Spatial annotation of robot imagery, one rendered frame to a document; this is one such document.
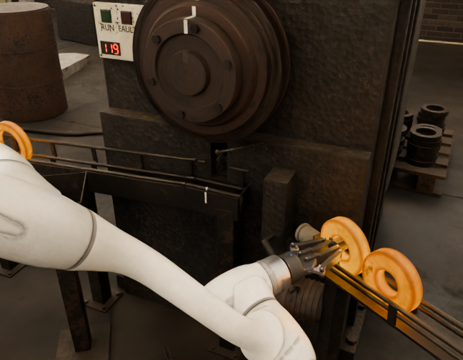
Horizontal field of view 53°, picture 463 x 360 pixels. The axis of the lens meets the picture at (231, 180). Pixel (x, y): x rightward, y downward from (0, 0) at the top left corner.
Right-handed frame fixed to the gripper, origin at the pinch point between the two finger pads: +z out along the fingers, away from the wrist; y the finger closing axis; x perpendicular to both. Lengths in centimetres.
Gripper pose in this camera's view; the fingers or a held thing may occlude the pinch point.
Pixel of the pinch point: (344, 241)
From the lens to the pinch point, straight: 124.9
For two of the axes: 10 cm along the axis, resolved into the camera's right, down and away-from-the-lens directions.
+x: -0.4, -8.6, -5.1
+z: 8.6, -2.9, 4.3
